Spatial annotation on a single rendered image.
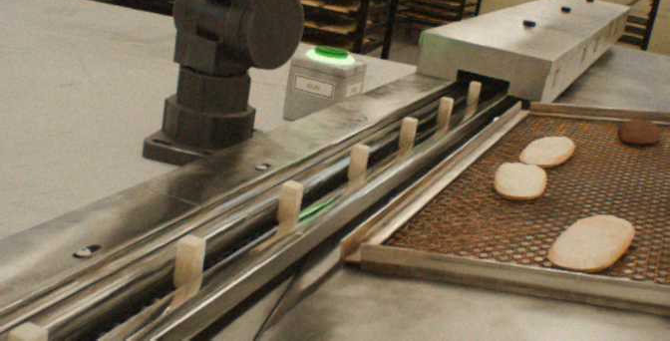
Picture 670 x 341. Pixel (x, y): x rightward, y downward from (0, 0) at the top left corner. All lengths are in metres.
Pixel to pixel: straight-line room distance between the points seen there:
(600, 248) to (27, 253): 0.32
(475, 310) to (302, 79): 0.59
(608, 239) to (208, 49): 0.43
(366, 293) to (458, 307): 0.05
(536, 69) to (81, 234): 0.75
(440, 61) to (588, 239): 0.71
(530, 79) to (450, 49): 0.11
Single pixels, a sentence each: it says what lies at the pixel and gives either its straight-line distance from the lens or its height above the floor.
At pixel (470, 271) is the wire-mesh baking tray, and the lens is 0.46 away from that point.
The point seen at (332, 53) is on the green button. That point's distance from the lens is 0.99.
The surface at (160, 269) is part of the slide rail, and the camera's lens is 0.53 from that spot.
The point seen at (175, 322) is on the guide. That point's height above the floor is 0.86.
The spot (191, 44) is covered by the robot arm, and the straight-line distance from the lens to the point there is 0.82.
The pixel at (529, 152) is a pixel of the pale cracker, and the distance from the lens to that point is 0.72.
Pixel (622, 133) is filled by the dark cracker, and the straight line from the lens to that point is 0.83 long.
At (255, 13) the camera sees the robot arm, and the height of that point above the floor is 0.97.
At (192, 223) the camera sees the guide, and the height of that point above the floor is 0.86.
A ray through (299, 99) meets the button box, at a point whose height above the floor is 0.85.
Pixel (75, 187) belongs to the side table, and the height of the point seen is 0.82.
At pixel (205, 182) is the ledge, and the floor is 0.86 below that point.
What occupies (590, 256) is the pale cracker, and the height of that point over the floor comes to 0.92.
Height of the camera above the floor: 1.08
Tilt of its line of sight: 17 degrees down
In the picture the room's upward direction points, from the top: 10 degrees clockwise
